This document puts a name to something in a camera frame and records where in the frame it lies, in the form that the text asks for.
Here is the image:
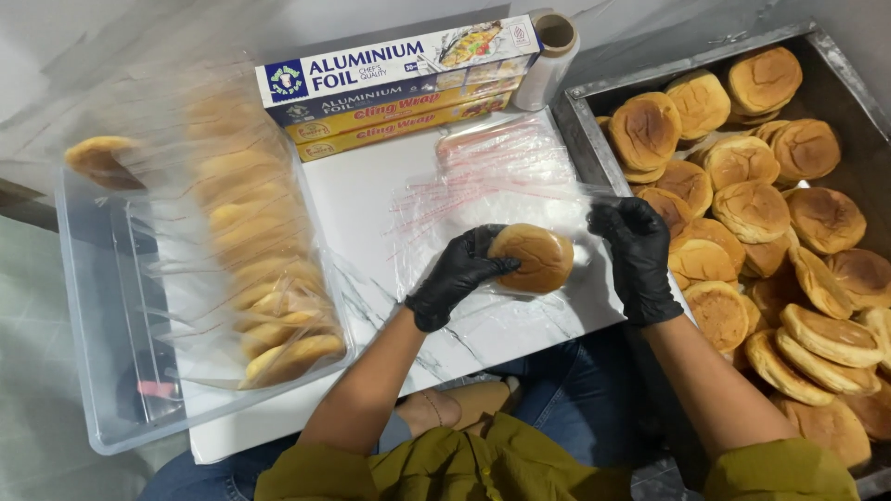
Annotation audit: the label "blue jeans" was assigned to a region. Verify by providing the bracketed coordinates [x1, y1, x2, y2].
[139, 327, 669, 501]

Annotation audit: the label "pile of clear red-strip bags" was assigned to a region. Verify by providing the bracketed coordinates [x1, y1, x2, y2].
[386, 115, 613, 279]

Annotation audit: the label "person's bare foot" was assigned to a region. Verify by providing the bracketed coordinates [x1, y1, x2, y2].
[395, 379, 523, 439]

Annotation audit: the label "person's right hand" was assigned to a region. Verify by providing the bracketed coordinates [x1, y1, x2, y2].
[587, 197, 684, 328]

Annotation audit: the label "clear plastic storage container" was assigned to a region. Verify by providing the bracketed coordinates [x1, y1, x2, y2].
[54, 167, 356, 456]

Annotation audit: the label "olive green shirt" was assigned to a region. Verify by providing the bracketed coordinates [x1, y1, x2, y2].
[254, 412, 860, 501]

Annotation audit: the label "row of bagged buns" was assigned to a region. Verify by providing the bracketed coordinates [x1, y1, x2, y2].
[139, 90, 347, 391]

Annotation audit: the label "single bagged bun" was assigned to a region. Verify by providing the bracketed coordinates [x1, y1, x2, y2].
[64, 135, 147, 192]

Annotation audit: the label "golden burger bun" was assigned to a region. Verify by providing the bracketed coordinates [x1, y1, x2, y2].
[487, 223, 575, 295]

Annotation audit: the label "clear cling film roll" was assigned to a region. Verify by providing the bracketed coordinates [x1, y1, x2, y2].
[511, 8, 580, 112]

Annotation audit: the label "clear plastic bag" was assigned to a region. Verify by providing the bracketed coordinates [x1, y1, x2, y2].
[397, 184, 627, 314]

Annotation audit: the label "yellow cling wrap box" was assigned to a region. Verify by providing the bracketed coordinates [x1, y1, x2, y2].
[285, 77, 523, 145]
[296, 94, 512, 163]

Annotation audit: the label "heap of unwrapped burger buns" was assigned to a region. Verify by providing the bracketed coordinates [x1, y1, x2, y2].
[595, 45, 891, 470]

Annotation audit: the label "metal baking tray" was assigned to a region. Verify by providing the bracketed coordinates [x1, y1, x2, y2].
[553, 21, 891, 501]

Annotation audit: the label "white marble board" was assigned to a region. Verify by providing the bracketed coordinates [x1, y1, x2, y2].
[189, 104, 697, 465]

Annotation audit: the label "blue aluminium foil box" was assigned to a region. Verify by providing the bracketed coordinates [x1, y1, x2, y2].
[255, 15, 544, 128]

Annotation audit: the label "person's left hand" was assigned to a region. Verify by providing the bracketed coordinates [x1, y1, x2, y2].
[406, 224, 522, 334]

